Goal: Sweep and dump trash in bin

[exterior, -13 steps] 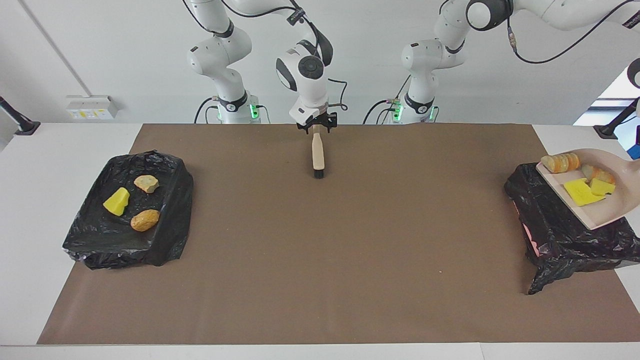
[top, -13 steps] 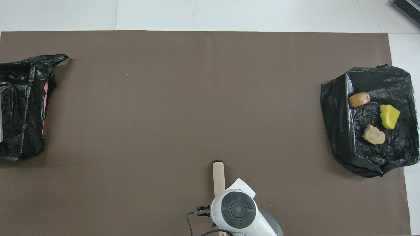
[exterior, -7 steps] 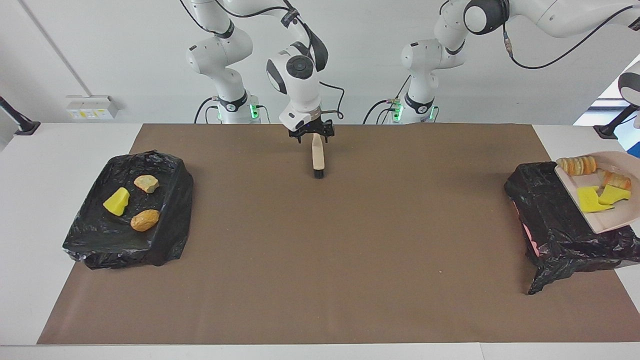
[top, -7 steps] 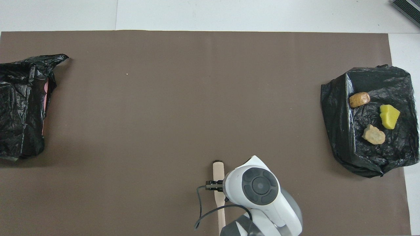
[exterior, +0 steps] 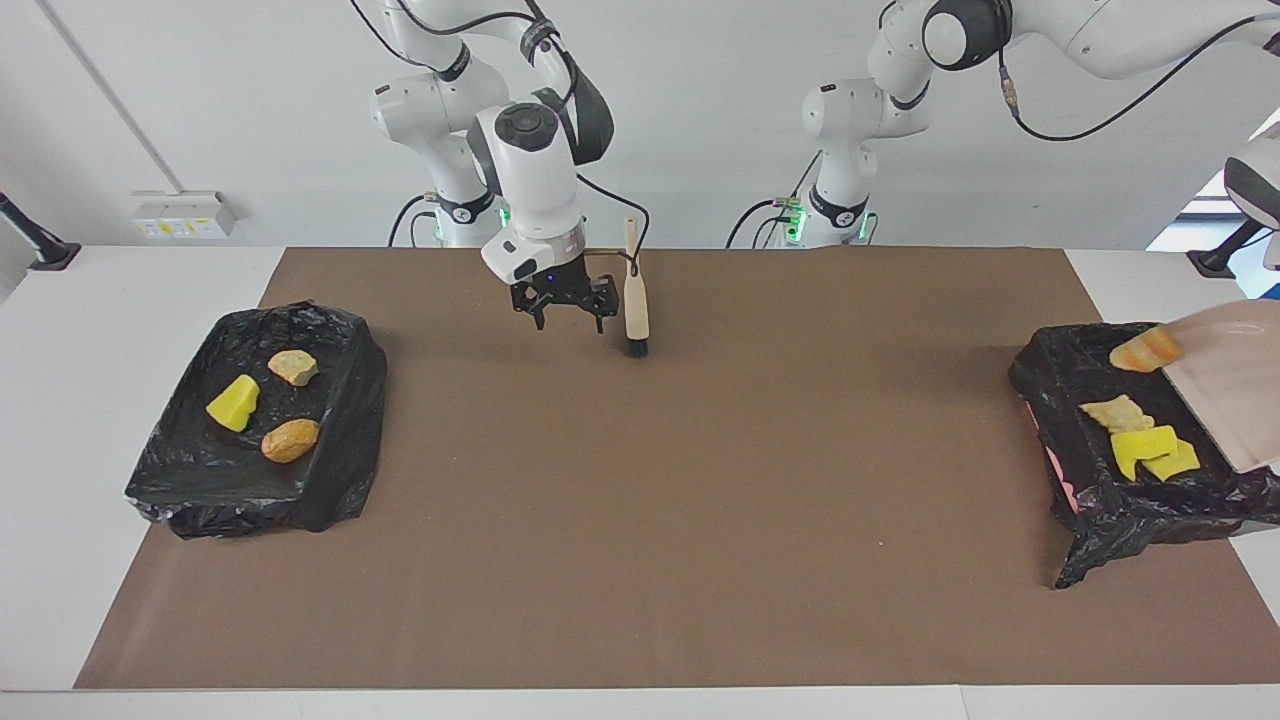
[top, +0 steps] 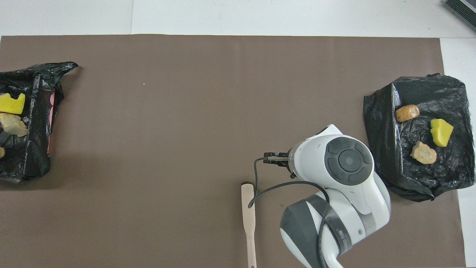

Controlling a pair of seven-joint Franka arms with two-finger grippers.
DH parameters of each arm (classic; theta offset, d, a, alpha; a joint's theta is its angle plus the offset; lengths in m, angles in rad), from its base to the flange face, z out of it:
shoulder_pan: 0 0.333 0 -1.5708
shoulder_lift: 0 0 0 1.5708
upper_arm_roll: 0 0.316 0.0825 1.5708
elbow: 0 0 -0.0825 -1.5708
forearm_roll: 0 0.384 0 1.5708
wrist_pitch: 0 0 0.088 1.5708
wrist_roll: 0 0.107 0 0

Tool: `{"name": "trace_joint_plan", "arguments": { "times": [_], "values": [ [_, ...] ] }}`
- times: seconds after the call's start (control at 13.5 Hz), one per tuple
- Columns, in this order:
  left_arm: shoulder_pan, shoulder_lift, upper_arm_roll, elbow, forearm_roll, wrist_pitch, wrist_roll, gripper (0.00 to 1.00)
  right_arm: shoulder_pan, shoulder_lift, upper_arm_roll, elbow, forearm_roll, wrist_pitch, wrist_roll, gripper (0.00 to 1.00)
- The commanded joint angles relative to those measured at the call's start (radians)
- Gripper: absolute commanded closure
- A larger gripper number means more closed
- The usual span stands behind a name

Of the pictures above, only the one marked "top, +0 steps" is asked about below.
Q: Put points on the yellow cheese wedge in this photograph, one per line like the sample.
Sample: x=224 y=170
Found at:
x=441 y=132

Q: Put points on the brown table mat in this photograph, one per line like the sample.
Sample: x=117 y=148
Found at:
x=148 y=93

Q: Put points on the pale crusty bread piece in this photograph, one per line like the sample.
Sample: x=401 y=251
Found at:
x=423 y=152

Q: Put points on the beige brush black bristles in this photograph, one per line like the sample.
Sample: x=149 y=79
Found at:
x=248 y=216

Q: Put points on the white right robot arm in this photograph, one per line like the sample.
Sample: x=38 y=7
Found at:
x=349 y=193

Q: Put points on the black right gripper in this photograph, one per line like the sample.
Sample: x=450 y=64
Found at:
x=290 y=163

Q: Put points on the pink bin with black bag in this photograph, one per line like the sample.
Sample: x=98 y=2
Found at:
x=37 y=149

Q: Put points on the dark grey ribbed device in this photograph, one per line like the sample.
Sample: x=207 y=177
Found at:
x=463 y=11

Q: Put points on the bin fully wrapped black bag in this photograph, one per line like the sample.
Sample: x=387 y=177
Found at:
x=390 y=149

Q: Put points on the brown bread nugget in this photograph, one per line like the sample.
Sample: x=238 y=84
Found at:
x=407 y=112

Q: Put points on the large notched yellow sponge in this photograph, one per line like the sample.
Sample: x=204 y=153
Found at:
x=11 y=105

